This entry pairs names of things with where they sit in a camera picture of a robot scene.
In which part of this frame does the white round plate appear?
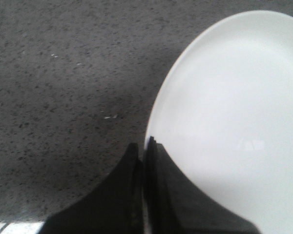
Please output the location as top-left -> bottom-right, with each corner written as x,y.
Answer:
145,10 -> 293,234

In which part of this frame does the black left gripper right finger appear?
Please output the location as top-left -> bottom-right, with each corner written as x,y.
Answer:
144,137 -> 259,234

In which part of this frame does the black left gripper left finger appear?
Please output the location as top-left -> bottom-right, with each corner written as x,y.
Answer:
40,143 -> 144,234

